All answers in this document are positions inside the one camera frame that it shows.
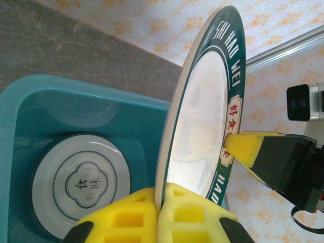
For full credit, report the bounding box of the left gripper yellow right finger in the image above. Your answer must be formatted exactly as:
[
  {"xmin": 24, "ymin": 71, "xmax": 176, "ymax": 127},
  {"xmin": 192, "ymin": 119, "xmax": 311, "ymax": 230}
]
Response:
[{"xmin": 158, "ymin": 182, "xmax": 255, "ymax": 243}]

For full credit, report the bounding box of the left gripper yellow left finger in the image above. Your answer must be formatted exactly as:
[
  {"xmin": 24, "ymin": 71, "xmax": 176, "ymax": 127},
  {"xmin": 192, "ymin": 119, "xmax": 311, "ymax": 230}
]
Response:
[{"xmin": 61, "ymin": 187, "xmax": 160, "ymax": 243}]

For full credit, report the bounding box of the orange sunburst white plate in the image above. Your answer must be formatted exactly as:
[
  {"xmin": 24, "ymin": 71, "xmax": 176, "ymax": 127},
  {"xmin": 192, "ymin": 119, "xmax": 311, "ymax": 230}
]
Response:
[{"xmin": 27, "ymin": 133, "xmax": 132, "ymax": 240}]

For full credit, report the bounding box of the green rimmed white plate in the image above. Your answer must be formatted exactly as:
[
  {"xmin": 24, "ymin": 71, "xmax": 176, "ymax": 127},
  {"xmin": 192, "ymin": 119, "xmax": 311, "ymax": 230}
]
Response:
[{"xmin": 153, "ymin": 5, "xmax": 247, "ymax": 211}]

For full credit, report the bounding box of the teal plastic bin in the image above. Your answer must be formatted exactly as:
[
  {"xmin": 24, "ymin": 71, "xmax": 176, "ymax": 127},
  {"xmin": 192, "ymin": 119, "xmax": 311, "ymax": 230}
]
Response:
[{"xmin": 0, "ymin": 74, "xmax": 170, "ymax": 243}]

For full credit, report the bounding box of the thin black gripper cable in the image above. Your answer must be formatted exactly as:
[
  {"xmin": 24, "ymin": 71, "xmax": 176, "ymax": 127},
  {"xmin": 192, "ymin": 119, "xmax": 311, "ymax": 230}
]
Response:
[{"xmin": 290, "ymin": 206, "xmax": 324, "ymax": 233}]

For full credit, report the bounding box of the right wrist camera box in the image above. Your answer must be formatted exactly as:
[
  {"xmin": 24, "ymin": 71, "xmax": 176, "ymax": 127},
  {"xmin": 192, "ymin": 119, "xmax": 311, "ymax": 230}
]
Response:
[{"xmin": 286, "ymin": 82, "xmax": 324, "ymax": 122}]

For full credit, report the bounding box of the aluminium frame post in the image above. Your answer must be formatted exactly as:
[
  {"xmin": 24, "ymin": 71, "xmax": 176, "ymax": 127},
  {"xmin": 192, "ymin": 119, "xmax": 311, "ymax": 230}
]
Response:
[{"xmin": 245, "ymin": 23, "xmax": 324, "ymax": 73}]

